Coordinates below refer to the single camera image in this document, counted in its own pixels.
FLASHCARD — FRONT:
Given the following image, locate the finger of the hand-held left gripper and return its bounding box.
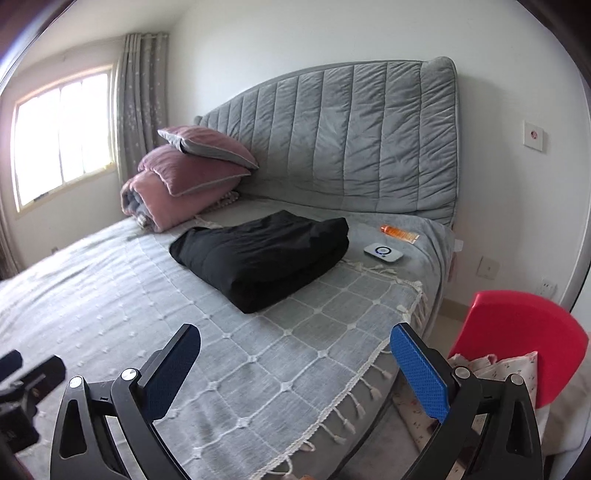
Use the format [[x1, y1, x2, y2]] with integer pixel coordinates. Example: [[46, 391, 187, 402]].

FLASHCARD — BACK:
[[9, 354, 66, 406], [0, 350, 24, 382]]

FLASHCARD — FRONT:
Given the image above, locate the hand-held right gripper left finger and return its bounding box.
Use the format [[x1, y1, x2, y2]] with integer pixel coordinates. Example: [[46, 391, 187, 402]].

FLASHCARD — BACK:
[[50, 323, 202, 480]]

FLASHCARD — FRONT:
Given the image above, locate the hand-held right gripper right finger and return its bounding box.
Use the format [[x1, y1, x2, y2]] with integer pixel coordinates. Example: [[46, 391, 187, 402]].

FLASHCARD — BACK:
[[390, 322, 544, 480]]

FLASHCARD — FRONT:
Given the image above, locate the black coat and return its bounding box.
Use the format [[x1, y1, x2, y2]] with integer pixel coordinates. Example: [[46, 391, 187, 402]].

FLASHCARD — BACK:
[[169, 210, 350, 315]]

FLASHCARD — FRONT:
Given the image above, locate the white grid bedspread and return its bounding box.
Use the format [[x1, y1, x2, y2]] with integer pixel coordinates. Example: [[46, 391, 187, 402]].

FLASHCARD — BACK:
[[0, 217, 428, 480]]

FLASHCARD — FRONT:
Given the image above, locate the floral cloth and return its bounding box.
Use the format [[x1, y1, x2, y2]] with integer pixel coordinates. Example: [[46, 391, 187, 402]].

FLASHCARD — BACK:
[[392, 351, 541, 480]]

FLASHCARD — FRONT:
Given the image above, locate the red plastic chair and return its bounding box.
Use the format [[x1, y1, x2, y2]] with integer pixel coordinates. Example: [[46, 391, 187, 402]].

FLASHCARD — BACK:
[[448, 291, 591, 409]]

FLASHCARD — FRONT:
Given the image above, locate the grey bed sheet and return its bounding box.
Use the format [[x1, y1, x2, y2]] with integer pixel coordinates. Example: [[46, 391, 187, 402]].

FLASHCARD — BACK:
[[194, 196, 458, 324]]

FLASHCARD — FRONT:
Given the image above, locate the grey patterned curtain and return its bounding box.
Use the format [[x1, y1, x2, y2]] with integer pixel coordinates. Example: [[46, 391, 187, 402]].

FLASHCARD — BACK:
[[0, 203, 21, 280], [115, 31, 171, 185]]

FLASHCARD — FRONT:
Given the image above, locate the white flat device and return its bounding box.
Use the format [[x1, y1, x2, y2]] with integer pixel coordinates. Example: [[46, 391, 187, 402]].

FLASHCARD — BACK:
[[363, 242, 407, 266]]

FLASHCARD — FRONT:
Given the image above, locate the orange tube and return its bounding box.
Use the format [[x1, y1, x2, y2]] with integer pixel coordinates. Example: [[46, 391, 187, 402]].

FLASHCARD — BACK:
[[379, 224, 420, 244]]

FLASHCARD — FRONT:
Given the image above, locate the pink folded quilt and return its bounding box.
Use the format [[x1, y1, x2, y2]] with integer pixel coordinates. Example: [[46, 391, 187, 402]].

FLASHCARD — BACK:
[[120, 173, 241, 233]]

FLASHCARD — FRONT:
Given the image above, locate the pink pillow grey trim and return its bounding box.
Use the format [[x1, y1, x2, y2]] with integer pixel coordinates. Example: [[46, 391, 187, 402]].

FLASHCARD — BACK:
[[158, 126, 259, 171], [139, 145, 252, 197]]

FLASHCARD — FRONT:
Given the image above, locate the window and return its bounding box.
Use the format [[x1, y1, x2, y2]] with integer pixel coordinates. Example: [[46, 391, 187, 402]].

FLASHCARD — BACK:
[[11, 65, 116, 213]]

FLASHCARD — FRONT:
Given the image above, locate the grey quilted headboard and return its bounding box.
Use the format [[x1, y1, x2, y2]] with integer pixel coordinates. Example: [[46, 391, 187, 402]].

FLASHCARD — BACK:
[[194, 56, 460, 229]]

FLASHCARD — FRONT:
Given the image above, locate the white wall plate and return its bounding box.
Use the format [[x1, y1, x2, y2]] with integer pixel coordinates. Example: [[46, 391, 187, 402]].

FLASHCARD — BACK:
[[522, 120, 548, 151]]

